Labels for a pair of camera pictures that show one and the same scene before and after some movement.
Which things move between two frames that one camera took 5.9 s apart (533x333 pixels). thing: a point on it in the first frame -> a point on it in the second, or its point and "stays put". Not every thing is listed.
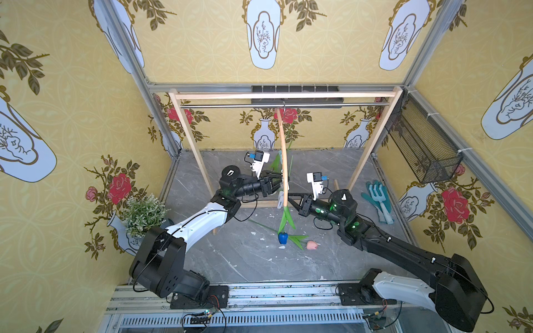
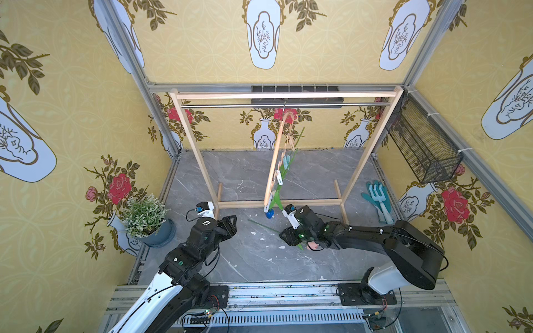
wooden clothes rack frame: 175,94 stays put
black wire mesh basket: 432,152 stays put
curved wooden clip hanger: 284,158 -> 285,114
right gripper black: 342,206 -> 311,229
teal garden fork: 377,203 stays put
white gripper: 316,179 -> 292,218
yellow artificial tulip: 277,164 -> 291,140
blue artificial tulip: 283,236 -> 270,212
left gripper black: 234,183 -> 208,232
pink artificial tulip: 296,238 stays put
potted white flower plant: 144,213 stays put
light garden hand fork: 381,198 stays put
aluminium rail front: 305,295 stays put
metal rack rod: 286,105 stays put
